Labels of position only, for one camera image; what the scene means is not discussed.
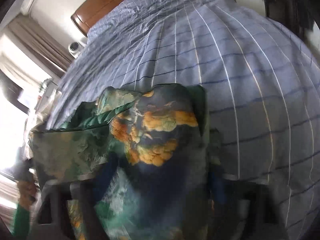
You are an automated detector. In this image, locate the blue checked duvet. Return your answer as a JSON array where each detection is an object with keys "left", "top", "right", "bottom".
[{"left": 46, "top": 0, "right": 320, "bottom": 240}]

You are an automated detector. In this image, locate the beige curtain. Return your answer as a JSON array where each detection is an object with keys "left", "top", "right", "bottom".
[{"left": 7, "top": 14, "right": 75, "bottom": 73}]

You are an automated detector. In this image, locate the small white fan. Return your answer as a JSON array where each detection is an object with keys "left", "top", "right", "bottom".
[{"left": 68, "top": 40, "right": 85, "bottom": 56}]

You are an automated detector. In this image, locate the green printed satin jacket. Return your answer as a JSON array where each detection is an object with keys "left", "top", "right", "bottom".
[{"left": 24, "top": 84, "right": 223, "bottom": 240}]

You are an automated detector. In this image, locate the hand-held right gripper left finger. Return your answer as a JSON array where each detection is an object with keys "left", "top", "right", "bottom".
[{"left": 35, "top": 152, "right": 120, "bottom": 240}]

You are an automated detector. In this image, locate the wooden bed headboard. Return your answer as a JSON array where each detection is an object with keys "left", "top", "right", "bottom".
[{"left": 70, "top": 0, "right": 207, "bottom": 38}]

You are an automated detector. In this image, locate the person's left forearm green sleeve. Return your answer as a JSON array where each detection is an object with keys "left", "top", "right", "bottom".
[{"left": 11, "top": 201, "right": 32, "bottom": 240}]

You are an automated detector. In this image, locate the person's left hand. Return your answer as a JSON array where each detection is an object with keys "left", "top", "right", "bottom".
[{"left": 17, "top": 179, "right": 38, "bottom": 209}]

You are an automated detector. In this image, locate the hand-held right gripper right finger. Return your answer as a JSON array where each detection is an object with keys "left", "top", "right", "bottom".
[{"left": 210, "top": 170, "right": 292, "bottom": 240}]

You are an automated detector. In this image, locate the white windowsill counter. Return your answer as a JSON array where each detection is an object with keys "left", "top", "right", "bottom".
[{"left": 35, "top": 77, "right": 63, "bottom": 117}]

